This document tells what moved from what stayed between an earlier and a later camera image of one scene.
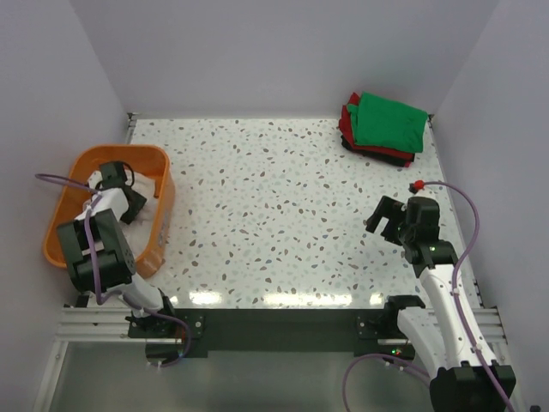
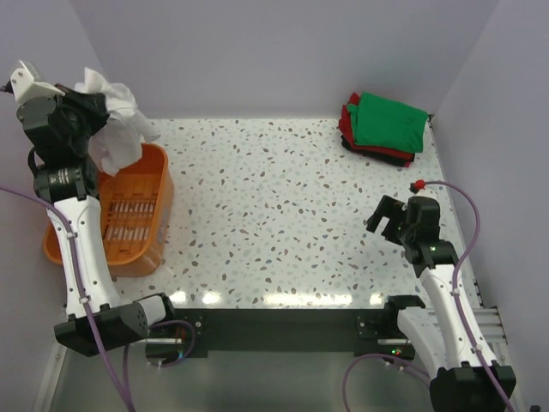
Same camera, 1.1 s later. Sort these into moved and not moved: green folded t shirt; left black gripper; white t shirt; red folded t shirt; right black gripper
Moved: left black gripper; white t shirt
Not moved: green folded t shirt; red folded t shirt; right black gripper
